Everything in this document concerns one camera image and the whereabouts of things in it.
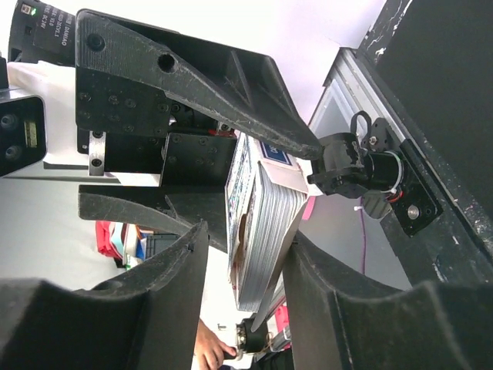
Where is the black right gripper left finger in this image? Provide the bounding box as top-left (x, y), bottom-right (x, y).
top-left (1, 221), bottom-right (209, 369)

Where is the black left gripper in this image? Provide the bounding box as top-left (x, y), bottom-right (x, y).
top-left (75, 9), bottom-right (322, 252)

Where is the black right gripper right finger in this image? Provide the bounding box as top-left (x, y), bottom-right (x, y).
top-left (283, 234), bottom-right (492, 369)

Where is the blue playing card deck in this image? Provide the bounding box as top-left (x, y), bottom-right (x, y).
top-left (225, 133), bottom-right (310, 312)

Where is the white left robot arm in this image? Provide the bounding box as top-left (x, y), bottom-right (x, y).
top-left (1, 1), bottom-right (323, 249)

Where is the person hand in background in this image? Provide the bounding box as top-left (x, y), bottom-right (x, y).
top-left (193, 319), bottom-right (237, 370)

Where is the colourful background clutter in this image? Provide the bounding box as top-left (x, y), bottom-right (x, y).
top-left (96, 220), bottom-right (179, 270)

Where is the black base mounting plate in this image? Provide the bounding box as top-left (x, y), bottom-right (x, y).
top-left (306, 0), bottom-right (493, 288)

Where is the aluminium rail frame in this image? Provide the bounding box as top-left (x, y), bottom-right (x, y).
top-left (309, 48), bottom-right (410, 143)

